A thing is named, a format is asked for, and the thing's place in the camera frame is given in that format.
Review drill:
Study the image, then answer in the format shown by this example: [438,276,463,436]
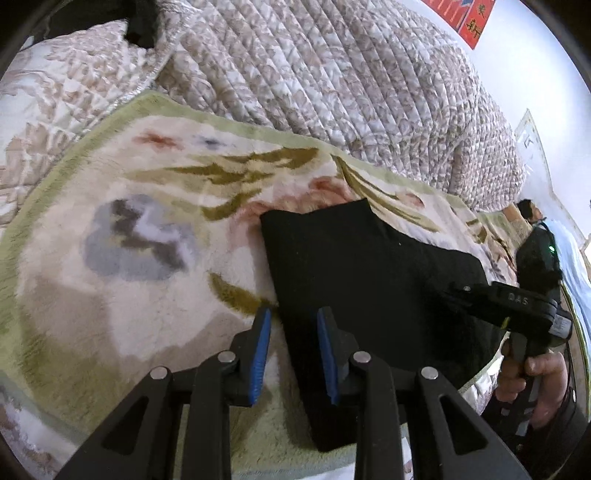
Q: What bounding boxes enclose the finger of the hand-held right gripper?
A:
[441,282,492,319]

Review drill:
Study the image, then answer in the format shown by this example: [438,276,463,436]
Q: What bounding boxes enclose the red wall poster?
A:
[422,0,497,49]

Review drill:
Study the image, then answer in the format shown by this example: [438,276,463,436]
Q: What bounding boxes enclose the black pants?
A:
[259,198,509,454]

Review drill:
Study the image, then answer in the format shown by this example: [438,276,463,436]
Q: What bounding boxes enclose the floral fleece blanket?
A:
[0,90,591,480]

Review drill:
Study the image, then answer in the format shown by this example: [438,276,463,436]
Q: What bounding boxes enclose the black bag with green light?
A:
[516,225,562,297]

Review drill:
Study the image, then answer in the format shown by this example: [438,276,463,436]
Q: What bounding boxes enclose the quilted floral bedspread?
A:
[0,0,526,228]

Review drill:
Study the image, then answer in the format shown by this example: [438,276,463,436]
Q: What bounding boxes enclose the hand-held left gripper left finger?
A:
[55,307,273,480]

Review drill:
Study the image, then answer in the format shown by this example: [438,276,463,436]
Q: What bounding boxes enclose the black cloth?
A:
[124,0,158,49]

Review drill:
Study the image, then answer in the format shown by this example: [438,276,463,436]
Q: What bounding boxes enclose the white wall sheet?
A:
[513,108,588,238]

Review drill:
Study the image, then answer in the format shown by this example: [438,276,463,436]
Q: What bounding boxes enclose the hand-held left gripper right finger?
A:
[316,307,532,480]

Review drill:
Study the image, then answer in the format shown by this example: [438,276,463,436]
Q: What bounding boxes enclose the light blue cloth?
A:
[545,220,591,326]

